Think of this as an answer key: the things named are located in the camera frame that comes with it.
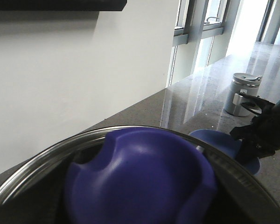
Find blue plastic bowl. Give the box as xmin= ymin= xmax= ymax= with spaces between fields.
xmin=189 ymin=129 xmax=261 ymax=175

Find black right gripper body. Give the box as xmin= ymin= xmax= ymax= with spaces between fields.
xmin=230 ymin=92 xmax=280 ymax=163

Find dark range hood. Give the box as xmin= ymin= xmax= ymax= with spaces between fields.
xmin=0 ymin=0 xmax=127 ymax=11

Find glass lid blue knob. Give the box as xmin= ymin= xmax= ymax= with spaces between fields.
xmin=0 ymin=126 xmax=280 ymax=224

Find grey metal canister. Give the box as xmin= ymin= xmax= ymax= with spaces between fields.
xmin=224 ymin=72 xmax=263 ymax=117

